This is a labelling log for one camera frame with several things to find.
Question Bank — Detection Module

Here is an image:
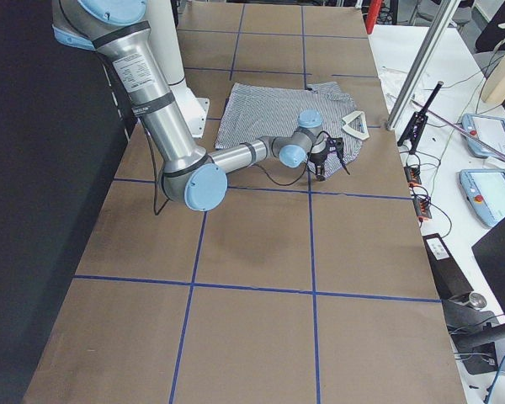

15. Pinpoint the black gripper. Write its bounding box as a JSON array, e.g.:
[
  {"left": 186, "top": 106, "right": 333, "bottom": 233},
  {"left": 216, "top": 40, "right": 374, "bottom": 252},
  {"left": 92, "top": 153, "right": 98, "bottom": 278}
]
[{"left": 310, "top": 152, "right": 327, "bottom": 180}]

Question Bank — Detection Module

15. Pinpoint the striped polo shirt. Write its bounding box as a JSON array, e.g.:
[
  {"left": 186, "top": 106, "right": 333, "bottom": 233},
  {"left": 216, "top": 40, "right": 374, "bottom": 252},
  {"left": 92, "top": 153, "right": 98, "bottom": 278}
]
[{"left": 215, "top": 82, "right": 369, "bottom": 179}]

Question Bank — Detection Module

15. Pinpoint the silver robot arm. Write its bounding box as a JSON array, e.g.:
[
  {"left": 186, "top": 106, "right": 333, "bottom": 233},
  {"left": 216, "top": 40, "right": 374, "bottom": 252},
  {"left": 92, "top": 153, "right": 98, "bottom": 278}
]
[{"left": 51, "top": 1, "right": 329, "bottom": 211}]

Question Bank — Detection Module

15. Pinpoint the orange black adapter upper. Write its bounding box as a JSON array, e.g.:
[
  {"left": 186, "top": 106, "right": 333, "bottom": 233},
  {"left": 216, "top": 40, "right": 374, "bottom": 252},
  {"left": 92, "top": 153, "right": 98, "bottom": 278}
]
[{"left": 404, "top": 166, "right": 422, "bottom": 187}]

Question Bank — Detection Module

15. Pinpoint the orange black adapter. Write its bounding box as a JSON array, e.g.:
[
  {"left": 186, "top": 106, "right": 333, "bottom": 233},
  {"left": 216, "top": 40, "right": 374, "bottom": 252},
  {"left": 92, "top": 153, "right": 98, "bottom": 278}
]
[
  {"left": 412, "top": 194, "right": 432, "bottom": 222},
  {"left": 404, "top": 166, "right": 422, "bottom": 187}
]

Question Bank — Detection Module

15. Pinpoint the orange black adapter lower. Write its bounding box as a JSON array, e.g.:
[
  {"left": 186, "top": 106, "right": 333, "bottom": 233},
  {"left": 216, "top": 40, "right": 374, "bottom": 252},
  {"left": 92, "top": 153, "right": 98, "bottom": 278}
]
[{"left": 412, "top": 194, "right": 432, "bottom": 222}]

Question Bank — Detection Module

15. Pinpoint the clear plastic bag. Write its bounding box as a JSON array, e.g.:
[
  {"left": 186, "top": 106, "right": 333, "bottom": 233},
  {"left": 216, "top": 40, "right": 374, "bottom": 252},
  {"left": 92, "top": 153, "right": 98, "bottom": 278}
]
[{"left": 378, "top": 66, "right": 427, "bottom": 112}]

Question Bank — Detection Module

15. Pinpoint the black box with label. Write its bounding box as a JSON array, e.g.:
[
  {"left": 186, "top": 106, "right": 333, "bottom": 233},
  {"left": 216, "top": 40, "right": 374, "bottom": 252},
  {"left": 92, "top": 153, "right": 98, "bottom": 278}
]
[{"left": 423, "top": 233, "right": 473, "bottom": 300}]

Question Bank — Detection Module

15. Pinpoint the lower teach pendant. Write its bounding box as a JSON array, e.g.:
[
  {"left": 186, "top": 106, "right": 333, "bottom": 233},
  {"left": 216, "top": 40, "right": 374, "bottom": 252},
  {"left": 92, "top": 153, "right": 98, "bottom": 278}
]
[{"left": 459, "top": 169, "right": 505, "bottom": 227}]

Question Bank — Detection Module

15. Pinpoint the teach pendant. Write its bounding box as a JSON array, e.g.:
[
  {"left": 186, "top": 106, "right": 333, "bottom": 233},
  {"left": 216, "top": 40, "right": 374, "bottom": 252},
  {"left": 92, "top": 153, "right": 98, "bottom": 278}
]
[
  {"left": 459, "top": 169, "right": 505, "bottom": 227},
  {"left": 462, "top": 114, "right": 505, "bottom": 155}
]

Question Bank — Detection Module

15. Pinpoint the red cylinder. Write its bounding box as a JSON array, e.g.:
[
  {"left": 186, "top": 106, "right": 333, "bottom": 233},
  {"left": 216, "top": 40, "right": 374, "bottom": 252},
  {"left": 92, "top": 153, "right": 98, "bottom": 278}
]
[{"left": 365, "top": 0, "right": 383, "bottom": 35}]

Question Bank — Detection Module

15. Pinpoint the upper teach pendant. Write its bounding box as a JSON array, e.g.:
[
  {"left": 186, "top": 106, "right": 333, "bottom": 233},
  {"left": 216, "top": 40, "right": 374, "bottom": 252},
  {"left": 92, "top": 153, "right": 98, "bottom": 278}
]
[{"left": 462, "top": 114, "right": 505, "bottom": 155}]

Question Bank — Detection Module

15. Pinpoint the silver round knob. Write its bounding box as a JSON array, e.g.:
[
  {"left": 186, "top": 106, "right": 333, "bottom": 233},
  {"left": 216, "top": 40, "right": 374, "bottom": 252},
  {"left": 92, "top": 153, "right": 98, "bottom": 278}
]
[{"left": 466, "top": 291, "right": 487, "bottom": 311}]

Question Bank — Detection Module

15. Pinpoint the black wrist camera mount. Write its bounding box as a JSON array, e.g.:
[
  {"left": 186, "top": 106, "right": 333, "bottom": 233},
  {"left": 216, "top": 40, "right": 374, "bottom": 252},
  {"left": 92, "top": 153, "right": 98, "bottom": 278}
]
[{"left": 327, "top": 136, "right": 344, "bottom": 164}]

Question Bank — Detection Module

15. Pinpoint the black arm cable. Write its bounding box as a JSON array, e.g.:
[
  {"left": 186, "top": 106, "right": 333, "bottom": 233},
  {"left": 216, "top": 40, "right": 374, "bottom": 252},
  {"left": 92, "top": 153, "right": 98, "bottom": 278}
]
[{"left": 150, "top": 130, "right": 351, "bottom": 216}]

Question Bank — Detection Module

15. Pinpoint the aluminium frame post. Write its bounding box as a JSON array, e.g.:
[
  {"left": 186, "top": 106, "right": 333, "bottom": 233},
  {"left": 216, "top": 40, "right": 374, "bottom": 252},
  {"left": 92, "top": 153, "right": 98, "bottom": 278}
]
[{"left": 385, "top": 0, "right": 460, "bottom": 130}]

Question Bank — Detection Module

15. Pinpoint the white pedestal column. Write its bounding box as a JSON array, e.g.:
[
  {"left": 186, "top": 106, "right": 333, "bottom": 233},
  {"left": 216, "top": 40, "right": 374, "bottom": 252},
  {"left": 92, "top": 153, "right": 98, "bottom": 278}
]
[{"left": 146, "top": 0, "right": 210, "bottom": 138}]

